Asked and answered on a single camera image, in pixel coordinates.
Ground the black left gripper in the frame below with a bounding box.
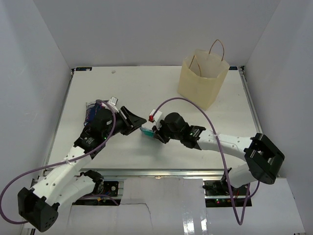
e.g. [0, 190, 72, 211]
[103, 106, 147, 140]

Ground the teal Fox's candy bag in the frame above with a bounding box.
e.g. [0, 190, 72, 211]
[140, 127, 154, 138]

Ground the blue label sticker left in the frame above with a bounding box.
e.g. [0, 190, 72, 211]
[75, 67, 92, 71]

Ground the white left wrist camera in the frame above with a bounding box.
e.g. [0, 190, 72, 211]
[108, 96, 118, 106]

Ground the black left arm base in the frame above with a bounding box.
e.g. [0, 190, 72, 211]
[73, 170, 121, 206]

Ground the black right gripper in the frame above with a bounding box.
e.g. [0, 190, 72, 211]
[153, 118, 182, 143]

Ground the dark blue snack bag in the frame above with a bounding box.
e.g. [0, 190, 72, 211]
[84, 99, 112, 126]

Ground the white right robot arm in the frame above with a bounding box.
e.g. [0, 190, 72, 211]
[149, 110, 285, 195]

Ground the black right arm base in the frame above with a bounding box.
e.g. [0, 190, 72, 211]
[202, 169, 250, 208]

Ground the beige paper bag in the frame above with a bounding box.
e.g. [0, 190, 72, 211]
[178, 39, 230, 110]

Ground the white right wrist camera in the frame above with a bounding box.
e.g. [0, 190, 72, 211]
[149, 109, 164, 130]

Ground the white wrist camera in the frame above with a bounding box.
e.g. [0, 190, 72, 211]
[149, 109, 164, 130]
[108, 96, 118, 106]

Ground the aluminium table front rail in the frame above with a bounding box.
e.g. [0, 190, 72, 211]
[43, 168, 260, 177]

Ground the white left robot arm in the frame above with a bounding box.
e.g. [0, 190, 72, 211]
[18, 106, 146, 233]

